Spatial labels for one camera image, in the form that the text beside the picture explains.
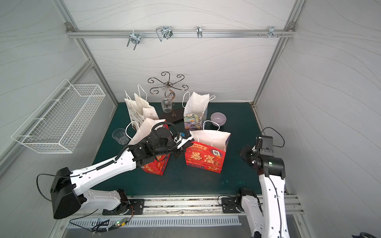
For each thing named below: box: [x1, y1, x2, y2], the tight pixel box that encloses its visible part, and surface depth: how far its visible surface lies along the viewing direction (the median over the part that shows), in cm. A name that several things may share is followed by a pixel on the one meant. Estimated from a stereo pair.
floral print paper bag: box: [183, 91, 210, 131], surface depth 88 cm
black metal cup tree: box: [147, 71, 190, 118], surface depth 90 cm
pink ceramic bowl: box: [210, 112, 227, 127], surface depth 107 cm
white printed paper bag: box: [124, 84, 160, 132], surface depth 89 cm
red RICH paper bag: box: [185, 120, 232, 174], surface depth 75 cm
